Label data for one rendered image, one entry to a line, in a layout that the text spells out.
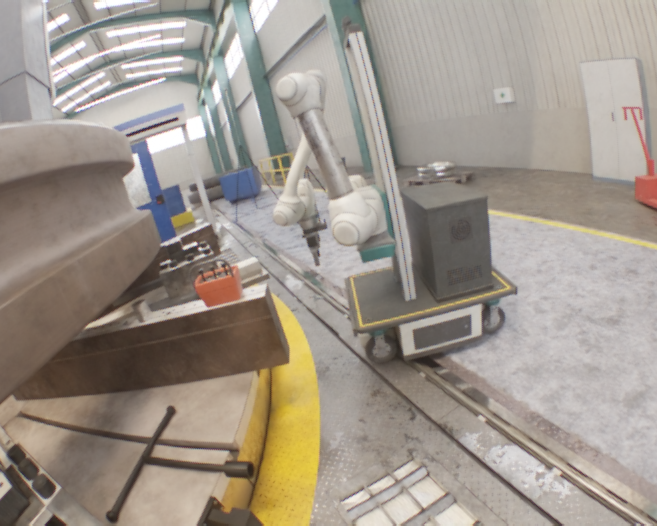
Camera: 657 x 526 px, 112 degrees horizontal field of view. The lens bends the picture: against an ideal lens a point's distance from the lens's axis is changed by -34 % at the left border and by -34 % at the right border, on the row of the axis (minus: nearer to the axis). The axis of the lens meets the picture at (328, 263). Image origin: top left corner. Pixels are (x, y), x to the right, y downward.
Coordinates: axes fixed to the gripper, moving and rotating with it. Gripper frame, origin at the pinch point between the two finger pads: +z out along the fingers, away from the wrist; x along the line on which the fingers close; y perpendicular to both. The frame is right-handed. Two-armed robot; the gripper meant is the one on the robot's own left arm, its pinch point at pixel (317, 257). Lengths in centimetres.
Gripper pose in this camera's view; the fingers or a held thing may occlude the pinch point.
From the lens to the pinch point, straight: 174.5
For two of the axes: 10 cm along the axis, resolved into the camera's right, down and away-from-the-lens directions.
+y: -9.7, 2.2, 0.6
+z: 2.3, 9.1, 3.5
